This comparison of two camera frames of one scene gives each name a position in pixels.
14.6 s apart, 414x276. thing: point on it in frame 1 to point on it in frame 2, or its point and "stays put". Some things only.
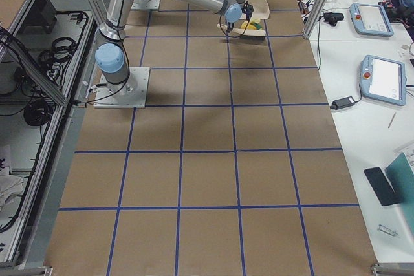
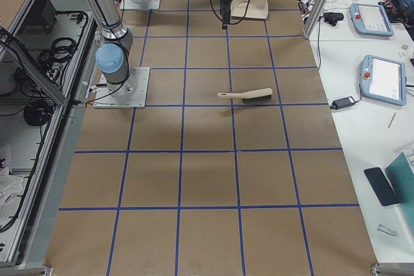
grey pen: x=391 y=120 stays put
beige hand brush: x=239 y=30 to x=260 y=94
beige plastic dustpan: x=260 y=6 stays put
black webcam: x=332 y=17 stays put
